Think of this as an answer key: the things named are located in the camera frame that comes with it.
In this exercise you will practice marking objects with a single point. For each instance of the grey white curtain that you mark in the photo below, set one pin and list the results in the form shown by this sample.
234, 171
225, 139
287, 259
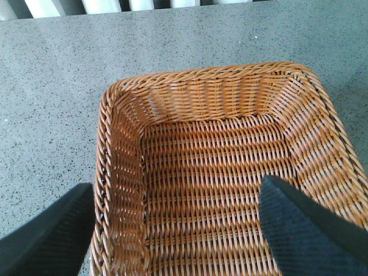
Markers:
13, 10

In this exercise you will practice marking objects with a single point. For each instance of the brown wicker basket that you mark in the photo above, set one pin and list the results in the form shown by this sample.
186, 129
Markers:
181, 156

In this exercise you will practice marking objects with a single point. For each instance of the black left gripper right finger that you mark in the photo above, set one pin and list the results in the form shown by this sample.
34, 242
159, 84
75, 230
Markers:
305, 238

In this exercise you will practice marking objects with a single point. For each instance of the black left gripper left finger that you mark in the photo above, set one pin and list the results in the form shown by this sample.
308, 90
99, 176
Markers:
56, 241

